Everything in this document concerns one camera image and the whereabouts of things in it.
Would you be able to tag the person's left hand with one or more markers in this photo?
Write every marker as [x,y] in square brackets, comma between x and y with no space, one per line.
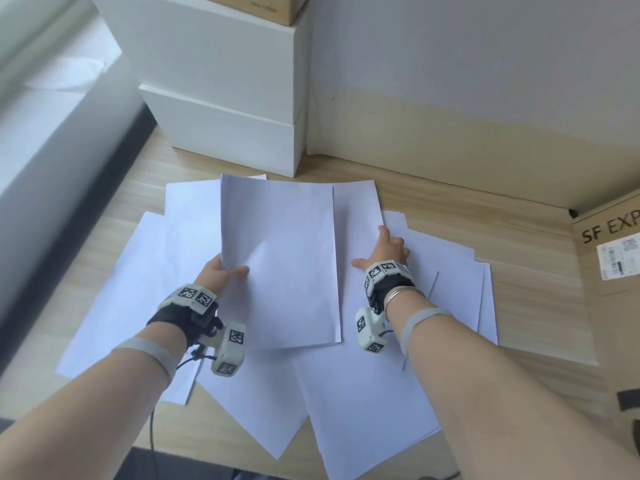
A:
[215,277]

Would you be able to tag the person's right hand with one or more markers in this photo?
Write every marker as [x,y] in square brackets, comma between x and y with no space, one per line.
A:
[390,252]

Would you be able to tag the gathered white paper bundle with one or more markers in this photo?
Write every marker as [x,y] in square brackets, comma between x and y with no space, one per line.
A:
[280,254]

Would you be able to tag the pile of white papers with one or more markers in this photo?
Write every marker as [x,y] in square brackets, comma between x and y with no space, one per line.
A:
[360,394]

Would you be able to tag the grey forearm band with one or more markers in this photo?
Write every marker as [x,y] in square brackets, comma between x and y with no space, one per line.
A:
[417,319]
[150,347]

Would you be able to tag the person's right forearm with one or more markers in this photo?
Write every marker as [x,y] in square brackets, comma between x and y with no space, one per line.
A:
[500,394]

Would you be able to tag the person's left forearm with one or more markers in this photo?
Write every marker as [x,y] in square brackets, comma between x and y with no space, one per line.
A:
[90,409]

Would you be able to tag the beige desk back panel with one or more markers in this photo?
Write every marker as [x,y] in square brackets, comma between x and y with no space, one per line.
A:
[475,149]

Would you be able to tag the flat white box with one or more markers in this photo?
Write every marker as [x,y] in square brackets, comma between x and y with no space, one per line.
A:
[225,134]

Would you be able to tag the white window sill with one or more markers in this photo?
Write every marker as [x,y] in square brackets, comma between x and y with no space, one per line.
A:
[50,144]

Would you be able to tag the tall white box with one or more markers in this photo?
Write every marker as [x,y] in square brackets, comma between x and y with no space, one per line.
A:
[200,54]

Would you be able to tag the white shipping label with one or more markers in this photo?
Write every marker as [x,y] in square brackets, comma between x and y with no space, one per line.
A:
[620,257]

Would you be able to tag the large printed cardboard box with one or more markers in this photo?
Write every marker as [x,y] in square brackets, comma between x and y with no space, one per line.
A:
[620,334]

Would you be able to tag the small cardboard box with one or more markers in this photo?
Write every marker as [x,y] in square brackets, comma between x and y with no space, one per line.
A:
[270,4]

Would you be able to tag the white marker wrist camera rig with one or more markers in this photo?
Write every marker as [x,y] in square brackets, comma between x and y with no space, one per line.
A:
[395,284]
[170,314]

